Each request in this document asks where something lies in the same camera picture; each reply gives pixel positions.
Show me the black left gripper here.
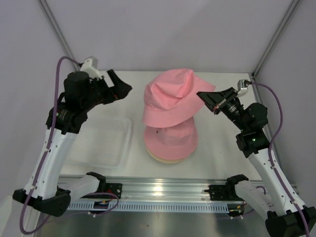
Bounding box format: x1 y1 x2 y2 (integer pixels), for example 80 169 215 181
83 70 133 112

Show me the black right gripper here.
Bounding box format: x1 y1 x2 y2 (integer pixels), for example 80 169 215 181
197 87 248 132

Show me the pink bucket hat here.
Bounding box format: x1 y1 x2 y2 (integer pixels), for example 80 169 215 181
142 69 215 128
144 117 198 149

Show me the beige bucket hat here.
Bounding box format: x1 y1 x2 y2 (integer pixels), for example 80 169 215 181
145 146 197 164

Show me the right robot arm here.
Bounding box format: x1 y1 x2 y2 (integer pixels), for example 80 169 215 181
197 87 316 237

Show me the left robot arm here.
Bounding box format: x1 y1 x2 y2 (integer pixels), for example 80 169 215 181
13 70 132 217

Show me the white plastic basket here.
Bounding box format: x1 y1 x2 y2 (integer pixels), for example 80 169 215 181
66 117 132 169

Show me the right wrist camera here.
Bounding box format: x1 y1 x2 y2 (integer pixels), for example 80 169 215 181
237 79 251 97

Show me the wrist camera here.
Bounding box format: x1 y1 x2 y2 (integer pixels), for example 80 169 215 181
80 56 102 79
237 79 251 97

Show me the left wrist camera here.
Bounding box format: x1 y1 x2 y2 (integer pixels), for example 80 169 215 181
80 56 102 79

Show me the left aluminium frame post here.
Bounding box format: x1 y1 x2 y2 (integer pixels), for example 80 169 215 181
37 0 75 60

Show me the aluminium frame post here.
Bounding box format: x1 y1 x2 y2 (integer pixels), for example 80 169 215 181
37 0 75 60
251 0 303 79

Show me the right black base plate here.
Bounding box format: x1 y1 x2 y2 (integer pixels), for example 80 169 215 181
204 184 240 201

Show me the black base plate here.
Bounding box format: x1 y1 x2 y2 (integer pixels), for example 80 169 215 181
96 183 123 199
204 184 240 201

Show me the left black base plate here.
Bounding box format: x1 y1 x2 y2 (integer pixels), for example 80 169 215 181
96 183 123 199

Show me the aluminium mounting rail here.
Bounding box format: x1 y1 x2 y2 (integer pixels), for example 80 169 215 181
56 177 297 202

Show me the white slotted cable duct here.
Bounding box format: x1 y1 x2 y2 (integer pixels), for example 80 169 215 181
68 200 244 214

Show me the right aluminium frame post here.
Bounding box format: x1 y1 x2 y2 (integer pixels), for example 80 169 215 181
251 0 303 79

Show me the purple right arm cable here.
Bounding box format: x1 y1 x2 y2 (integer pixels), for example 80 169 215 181
249 82 311 237

